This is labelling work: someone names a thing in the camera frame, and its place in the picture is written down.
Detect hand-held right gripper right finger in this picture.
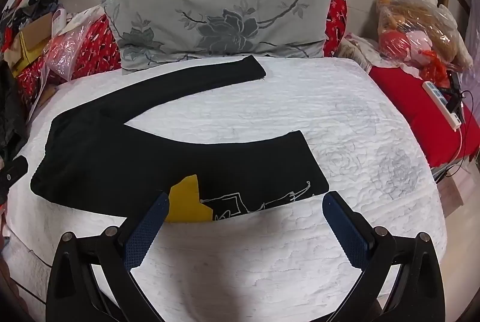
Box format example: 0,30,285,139
322,191,447,322

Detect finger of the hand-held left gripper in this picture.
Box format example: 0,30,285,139
0,156,29,196

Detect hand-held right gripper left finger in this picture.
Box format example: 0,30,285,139
46,192,171,322

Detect black pants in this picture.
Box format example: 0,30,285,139
30,56,330,223

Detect yellow fabric patch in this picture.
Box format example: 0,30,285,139
165,175,214,223

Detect dark jacket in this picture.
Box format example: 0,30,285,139
0,63,30,165

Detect clear plastic bag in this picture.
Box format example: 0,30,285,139
43,22,94,83

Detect cardboard box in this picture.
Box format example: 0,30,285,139
11,12,54,77

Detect white quilted bedspread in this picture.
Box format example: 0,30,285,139
0,56,449,322

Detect white power strip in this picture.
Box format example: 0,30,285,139
422,81,461,128

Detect pile of clothes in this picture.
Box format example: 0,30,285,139
0,0,60,45

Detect plastic bag of stuffed toys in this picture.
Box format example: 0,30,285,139
377,0,474,72

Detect grey floral pillow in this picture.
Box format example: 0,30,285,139
102,0,338,76

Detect black cable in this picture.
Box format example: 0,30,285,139
448,72,476,113

